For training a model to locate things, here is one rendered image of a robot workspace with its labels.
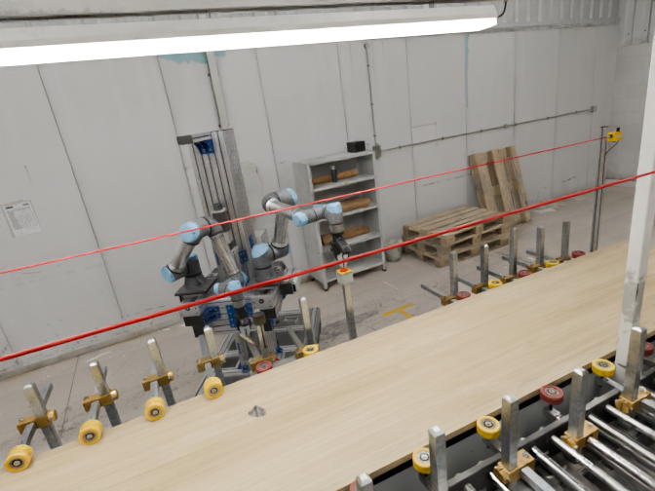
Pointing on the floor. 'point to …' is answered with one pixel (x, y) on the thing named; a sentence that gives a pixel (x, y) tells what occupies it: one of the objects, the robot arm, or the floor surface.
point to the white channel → (634, 282)
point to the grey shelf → (306, 169)
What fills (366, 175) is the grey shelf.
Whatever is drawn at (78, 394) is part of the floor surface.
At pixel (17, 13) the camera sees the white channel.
